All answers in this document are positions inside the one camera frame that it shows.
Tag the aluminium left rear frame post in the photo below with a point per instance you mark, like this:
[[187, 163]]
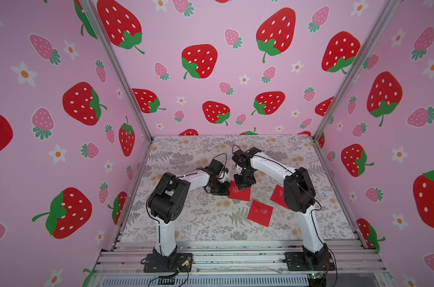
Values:
[[95, 21]]

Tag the aluminium right rear frame post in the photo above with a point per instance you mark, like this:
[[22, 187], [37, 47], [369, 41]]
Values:
[[382, 20]]

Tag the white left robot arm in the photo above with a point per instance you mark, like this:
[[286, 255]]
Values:
[[167, 202]]

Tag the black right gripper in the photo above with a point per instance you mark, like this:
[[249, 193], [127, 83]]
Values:
[[244, 177]]

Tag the aluminium frame post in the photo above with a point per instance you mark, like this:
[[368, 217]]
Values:
[[382, 20], [95, 21]]

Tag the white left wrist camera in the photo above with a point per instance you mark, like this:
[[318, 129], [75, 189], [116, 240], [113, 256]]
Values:
[[218, 169]]

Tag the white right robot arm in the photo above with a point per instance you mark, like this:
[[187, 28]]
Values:
[[299, 196]]

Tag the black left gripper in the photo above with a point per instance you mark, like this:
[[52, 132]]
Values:
[[225, 190]]

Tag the red envelope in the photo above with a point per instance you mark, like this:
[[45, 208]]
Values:
[[278, 196], [241, 195], [260, 213]]

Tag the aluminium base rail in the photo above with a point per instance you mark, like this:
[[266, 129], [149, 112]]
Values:
[[242, 264]]

